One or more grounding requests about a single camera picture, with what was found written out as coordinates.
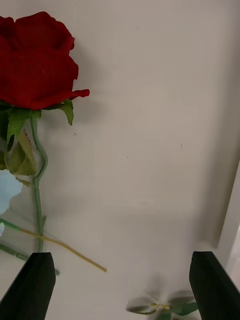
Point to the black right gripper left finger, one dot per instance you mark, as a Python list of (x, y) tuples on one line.
[(30, 290)]

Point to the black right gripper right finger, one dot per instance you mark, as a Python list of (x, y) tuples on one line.
[(215, 292)]

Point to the red rose with green stem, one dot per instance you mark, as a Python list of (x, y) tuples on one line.
[(37, 62)]

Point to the loose green leaf twig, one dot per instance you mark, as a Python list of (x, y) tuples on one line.
[(185, 308)]

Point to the green flower stem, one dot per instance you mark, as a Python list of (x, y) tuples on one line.
[(15, 253)]

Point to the pale blue flower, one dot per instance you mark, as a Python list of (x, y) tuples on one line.
[(62, 245), (7, 190)]

